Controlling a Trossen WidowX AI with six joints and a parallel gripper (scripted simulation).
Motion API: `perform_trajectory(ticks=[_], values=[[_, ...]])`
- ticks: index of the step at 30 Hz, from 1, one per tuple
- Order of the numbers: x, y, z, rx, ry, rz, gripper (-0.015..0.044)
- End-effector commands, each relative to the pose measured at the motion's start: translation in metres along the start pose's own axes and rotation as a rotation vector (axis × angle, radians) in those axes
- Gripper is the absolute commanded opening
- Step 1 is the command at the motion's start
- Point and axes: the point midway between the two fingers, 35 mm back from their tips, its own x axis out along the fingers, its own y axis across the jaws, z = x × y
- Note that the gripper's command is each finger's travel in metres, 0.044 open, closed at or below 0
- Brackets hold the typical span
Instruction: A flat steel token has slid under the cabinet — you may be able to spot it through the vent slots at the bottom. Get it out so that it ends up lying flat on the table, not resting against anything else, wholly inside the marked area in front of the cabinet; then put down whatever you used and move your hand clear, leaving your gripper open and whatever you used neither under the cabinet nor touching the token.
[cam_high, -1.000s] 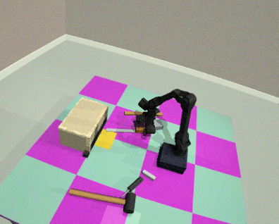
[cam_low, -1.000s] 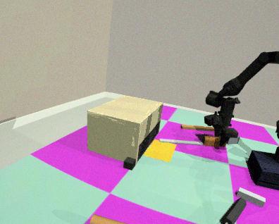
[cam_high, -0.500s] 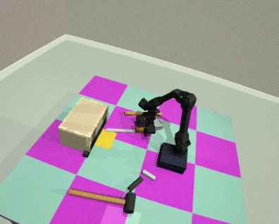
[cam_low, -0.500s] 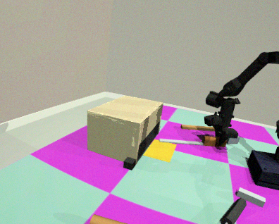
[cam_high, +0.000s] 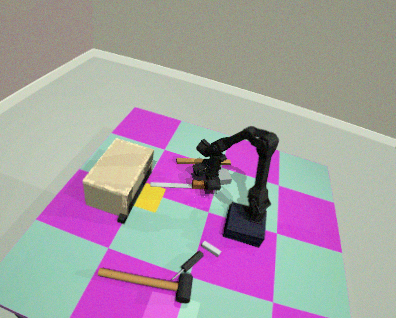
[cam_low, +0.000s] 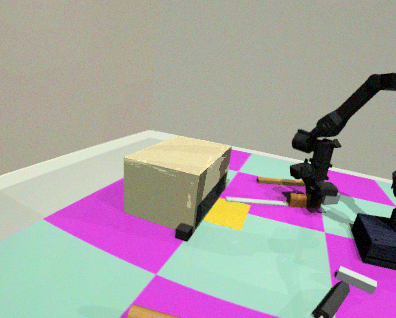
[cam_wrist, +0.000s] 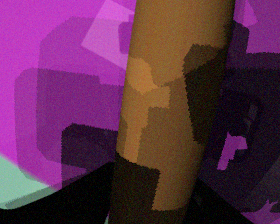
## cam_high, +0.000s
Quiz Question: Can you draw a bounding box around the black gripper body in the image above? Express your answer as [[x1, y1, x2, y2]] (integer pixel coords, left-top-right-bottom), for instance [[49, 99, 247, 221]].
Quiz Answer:
[[202, 159, 221, 190]]

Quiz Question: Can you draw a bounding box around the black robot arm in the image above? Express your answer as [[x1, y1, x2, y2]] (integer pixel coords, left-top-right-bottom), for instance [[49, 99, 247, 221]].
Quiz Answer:
[[193, 126, 279, 225]]

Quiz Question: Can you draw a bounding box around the brown cylinder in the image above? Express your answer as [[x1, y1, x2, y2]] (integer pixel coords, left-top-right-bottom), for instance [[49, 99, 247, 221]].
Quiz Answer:
[[150, 180, 207, 189]]

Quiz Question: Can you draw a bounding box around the beige low cabinet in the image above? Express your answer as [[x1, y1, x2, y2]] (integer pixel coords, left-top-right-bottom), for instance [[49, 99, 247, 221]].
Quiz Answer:
[[83, 138, 166, 225]]

